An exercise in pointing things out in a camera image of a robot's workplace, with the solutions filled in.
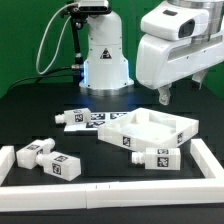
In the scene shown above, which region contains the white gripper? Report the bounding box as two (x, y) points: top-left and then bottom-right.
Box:
(136, 30), (224, 105)

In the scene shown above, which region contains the white square table top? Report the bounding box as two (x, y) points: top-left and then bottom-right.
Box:
(98, 108), (199, 152)

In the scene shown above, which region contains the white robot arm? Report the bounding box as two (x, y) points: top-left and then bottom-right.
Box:
(80, 0), (224, 105)

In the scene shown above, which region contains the white marker tag sheet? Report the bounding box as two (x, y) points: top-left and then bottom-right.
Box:
(64, 112), (126, 132)

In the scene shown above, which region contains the white U-shaped fence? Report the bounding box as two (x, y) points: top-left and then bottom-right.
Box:
(0, 139), (224, 212)

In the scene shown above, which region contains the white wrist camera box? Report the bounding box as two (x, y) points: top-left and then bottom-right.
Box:
(141, 6), (209, 41)

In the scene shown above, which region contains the black camera stand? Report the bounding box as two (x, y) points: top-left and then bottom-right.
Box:
(61, 0), (111, 81)

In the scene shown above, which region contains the grey looped cable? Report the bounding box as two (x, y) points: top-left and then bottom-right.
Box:
(35, 2), (81, 76)

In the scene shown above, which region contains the black cable on table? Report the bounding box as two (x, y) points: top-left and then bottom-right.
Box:
(7, 66), (83, 93)

